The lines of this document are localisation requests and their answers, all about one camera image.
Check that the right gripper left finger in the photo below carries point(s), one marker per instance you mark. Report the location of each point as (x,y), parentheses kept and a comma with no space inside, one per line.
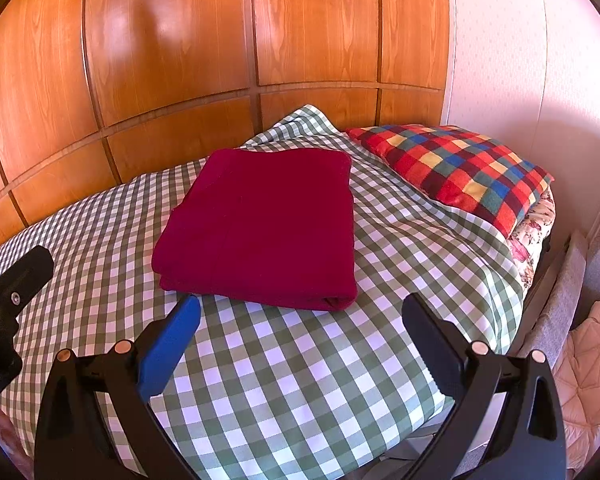
(95,420)

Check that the green white checkered bedsheet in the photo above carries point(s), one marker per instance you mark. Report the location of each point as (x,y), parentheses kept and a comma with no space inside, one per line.
(267,393)

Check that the floral mattress edge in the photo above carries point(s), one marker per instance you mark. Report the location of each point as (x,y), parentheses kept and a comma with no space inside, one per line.
(526,242)

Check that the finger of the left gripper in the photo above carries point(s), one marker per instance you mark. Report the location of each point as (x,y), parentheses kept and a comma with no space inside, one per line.
(20,283)

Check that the grey bed frame rail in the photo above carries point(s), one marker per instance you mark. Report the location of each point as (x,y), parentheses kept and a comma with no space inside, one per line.
(548,333)

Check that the dark red garment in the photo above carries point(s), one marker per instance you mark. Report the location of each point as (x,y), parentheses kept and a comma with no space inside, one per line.
(271,228)

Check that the pink quilted blanket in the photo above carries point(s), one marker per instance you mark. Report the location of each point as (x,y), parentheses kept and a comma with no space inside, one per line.
(577,379)

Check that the wooden panelled headboard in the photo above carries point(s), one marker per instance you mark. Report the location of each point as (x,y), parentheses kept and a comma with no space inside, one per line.
(96,92)

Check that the multicolour plaid pillow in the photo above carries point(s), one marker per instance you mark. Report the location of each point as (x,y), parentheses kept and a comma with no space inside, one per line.
(460,168)

